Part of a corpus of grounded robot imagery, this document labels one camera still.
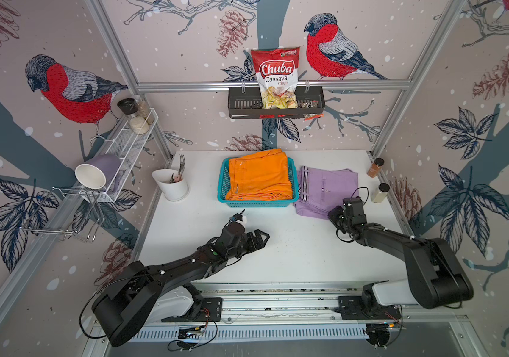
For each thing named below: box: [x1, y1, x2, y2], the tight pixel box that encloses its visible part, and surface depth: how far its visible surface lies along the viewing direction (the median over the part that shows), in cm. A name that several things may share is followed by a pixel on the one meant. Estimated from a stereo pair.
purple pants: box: [293, 165, 360, 221], surface depth 106 cm
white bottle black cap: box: [372, 182, 390, 204], surface depth 97 cm
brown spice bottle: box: [366, 157, 385, 179], surface depth 107 cm
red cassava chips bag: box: [250, 46, 300, 110], surface depth 83 cm
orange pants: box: [225, 148, 293, 201], surface depth 101 cm
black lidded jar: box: [116, 98, 139, 115], surface depth 80 cm
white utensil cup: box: [151, 168, 190, 202], surface depth 100 cm
